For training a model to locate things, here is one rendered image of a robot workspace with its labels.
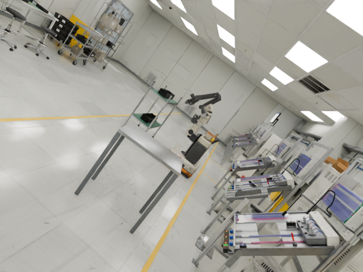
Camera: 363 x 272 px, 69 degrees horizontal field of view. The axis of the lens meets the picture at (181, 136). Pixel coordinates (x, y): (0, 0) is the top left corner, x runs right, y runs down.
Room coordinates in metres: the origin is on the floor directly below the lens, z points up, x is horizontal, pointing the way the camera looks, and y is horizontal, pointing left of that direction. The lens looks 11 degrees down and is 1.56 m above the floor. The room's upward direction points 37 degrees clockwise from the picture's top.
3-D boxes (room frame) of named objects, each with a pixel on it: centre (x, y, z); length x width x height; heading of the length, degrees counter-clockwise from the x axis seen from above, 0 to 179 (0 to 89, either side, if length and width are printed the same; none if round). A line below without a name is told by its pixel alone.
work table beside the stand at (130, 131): (2.53, 0.16, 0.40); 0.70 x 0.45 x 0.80; 94
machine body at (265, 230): (3.62, -1.67, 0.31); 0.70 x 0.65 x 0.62; 174
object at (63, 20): (7.45, 4.59, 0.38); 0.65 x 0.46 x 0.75; 87
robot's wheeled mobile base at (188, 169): (5.12, -0.32, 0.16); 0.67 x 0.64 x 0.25; 83
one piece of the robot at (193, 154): (5.11, -0.41, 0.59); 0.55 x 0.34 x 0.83; 173
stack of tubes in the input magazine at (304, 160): (3.57, -1.55, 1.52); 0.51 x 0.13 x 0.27; 174
